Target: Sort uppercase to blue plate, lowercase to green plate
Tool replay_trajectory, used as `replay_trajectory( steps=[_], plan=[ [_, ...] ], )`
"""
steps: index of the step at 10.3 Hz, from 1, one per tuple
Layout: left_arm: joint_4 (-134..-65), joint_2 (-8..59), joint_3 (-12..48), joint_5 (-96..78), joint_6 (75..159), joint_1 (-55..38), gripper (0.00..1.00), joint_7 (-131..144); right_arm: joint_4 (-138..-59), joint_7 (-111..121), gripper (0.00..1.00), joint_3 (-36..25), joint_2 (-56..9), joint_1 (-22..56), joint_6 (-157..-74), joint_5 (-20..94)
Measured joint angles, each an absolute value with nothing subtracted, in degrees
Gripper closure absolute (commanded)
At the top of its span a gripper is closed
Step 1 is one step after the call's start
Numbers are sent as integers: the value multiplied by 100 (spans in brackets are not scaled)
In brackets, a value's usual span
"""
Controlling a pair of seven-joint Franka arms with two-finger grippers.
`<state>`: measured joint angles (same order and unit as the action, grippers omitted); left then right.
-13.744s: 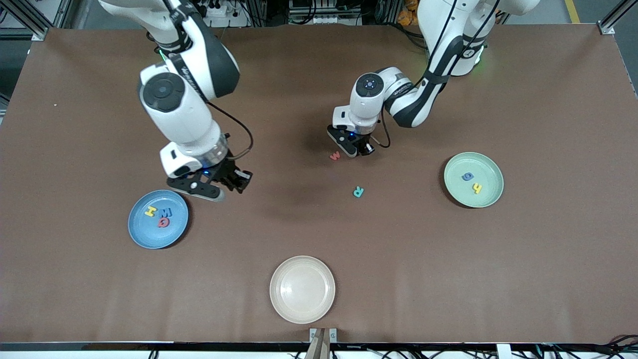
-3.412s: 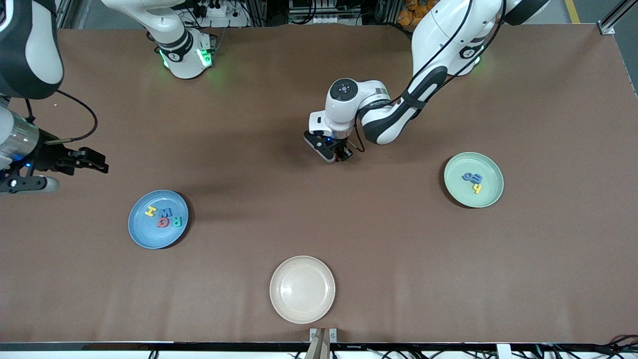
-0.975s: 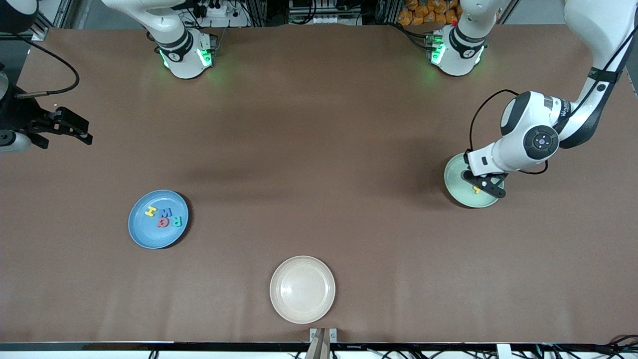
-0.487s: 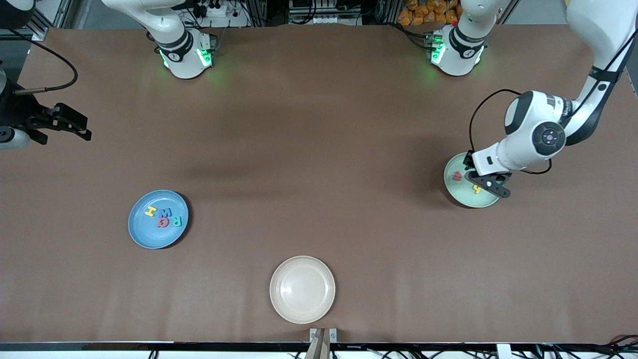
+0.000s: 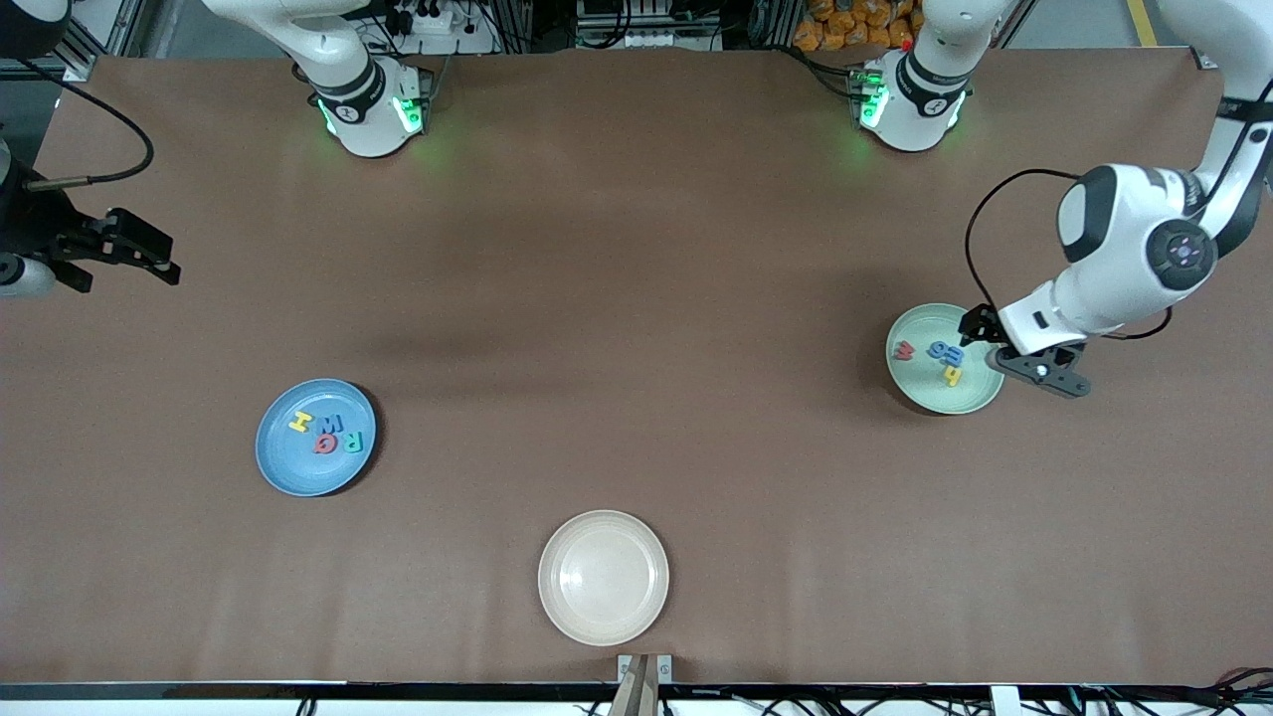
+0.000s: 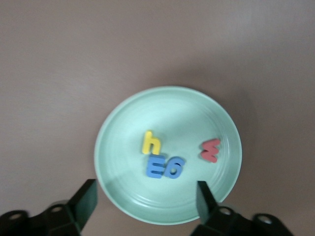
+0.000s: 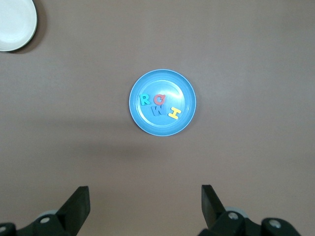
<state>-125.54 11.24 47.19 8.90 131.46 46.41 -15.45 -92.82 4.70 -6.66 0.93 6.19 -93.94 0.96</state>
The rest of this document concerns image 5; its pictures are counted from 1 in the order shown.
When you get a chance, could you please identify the black arm base cables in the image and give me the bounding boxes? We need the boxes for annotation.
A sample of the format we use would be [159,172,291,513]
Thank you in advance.
[771,40,866,105]

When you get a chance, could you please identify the beige plate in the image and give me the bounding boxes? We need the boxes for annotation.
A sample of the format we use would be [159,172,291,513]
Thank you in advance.
[537,509,671,647]

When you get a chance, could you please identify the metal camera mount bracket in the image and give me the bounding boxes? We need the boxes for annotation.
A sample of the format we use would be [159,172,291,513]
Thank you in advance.
[617,653,673,716]

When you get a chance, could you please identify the pile of orange objects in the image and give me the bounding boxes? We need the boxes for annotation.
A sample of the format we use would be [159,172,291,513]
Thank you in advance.
[793,0,921,53]

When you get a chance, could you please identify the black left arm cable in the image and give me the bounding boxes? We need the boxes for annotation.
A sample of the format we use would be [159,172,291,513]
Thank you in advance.
[964,60,1273,341]

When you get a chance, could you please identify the black cable bundle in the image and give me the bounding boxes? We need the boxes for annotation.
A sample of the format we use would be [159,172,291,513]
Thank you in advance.
[1034,664,1273,716]

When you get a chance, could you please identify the blue plate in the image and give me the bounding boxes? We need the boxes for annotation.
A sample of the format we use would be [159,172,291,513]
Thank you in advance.
[255,378,379,498]

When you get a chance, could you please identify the green plate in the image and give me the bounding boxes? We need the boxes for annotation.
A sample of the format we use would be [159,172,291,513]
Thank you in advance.
[884,302,1006,417]

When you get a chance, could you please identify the white power strip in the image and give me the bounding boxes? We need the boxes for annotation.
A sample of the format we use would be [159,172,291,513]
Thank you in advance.
[383,0,498,56]

